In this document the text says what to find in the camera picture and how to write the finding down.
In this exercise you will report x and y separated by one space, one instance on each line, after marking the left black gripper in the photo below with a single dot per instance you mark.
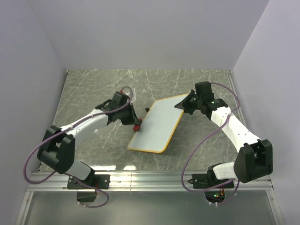
131 120

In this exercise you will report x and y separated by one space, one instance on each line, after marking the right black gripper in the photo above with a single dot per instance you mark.
184 105

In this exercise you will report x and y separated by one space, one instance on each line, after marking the red whiteboard eraser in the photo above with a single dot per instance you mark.
138 125

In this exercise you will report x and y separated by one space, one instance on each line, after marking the yellow framed whiteboard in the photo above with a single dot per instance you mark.
158 126

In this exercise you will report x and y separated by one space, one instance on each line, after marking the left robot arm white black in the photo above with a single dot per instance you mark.
58 149

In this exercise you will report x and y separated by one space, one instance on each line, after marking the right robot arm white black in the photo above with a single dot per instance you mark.
254 155

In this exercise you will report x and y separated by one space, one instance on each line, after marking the right side aluminium rail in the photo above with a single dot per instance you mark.
240 113

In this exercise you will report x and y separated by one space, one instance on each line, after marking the aluminium rail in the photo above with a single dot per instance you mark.
240 113
132 181

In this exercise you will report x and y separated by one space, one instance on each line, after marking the aluminium front rail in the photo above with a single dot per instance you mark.
132 181

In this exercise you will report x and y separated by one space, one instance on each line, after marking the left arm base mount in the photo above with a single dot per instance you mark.
87 190

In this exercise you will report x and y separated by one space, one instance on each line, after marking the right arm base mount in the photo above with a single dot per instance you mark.
204 181

